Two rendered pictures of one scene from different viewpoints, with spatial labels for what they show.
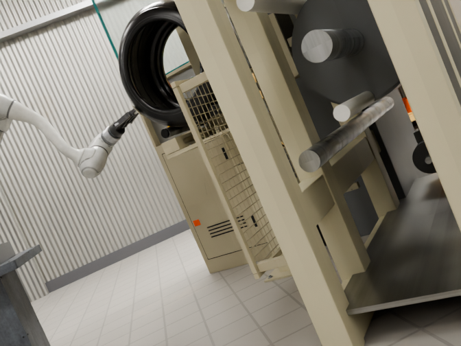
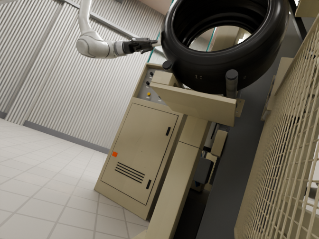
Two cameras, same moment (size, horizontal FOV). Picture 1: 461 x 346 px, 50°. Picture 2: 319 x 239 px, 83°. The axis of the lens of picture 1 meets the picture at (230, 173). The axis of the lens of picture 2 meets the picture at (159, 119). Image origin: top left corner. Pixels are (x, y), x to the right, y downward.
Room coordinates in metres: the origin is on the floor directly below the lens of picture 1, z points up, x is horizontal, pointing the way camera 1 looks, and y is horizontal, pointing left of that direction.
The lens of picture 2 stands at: (1.52, 0.22, 0.55)
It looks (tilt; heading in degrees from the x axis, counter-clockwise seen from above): 8 degrees up; 355
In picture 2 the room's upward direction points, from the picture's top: 21 degrees clockwise
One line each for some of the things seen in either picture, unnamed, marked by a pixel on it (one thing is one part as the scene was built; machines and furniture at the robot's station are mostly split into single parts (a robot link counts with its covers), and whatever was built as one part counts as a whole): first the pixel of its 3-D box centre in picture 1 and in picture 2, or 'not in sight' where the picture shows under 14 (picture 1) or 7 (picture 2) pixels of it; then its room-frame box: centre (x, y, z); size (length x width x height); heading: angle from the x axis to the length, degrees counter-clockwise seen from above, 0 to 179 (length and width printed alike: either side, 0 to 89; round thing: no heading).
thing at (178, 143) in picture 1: (190, 139); (173, 93); (2.43, 0.11, 0.83); 0.36 x 0.09 x 0.06; 149
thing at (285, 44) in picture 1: (280, 49); (286, 93); (2.36, -0.45, 1.05); 0.20 x 0.15 x 0.30; 149
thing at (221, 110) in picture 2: (216, 136); (196, 106); (2.36, -0.01, 0.80); 0.37 x 0.36 x 0.02; 59
